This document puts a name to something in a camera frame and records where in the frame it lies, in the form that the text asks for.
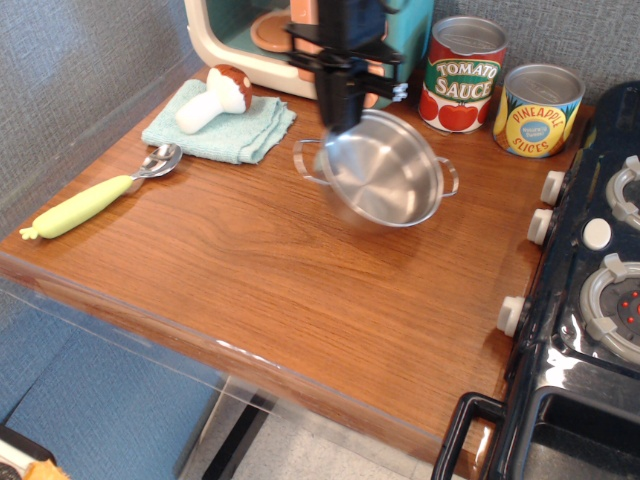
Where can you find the tray with orange object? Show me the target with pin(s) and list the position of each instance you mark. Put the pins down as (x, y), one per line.
(22, 458)

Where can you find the small stainless steel pan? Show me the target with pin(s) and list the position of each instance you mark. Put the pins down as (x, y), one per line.
(379, 175)

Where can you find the black toy stove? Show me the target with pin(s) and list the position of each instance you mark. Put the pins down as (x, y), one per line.
(571, 410)

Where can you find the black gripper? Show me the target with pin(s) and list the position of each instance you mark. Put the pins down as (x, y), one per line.
(346, 31)

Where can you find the light blue folded cloth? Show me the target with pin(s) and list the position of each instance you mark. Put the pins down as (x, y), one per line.
(230, 138)

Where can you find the white stove knob rear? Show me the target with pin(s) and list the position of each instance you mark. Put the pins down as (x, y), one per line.
(552, 187)

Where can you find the pineapple slices can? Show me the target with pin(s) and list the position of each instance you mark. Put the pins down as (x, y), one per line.
(537, 109)

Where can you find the white stove knob front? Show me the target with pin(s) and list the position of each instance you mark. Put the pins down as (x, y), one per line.
(509, 314)

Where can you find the white stove knob middle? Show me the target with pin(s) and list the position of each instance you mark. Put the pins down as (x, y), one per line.
(539, 226)

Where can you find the teal toy microwave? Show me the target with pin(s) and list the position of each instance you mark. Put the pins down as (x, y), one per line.
(220, 34)

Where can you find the plush toy mushroom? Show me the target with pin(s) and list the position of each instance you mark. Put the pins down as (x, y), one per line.
(228, 90)

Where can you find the spoon with green handle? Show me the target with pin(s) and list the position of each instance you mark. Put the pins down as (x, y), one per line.
(83, 206)

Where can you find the orange microwave turntable plate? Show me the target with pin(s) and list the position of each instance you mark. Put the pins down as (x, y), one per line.
(268, 32)

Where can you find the white stove knob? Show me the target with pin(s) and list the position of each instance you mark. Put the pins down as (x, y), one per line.
(539, 226)
(509, 314)
(552, 187)

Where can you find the tomato sauce can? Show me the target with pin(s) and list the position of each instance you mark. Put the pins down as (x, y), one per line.
(464, 61)

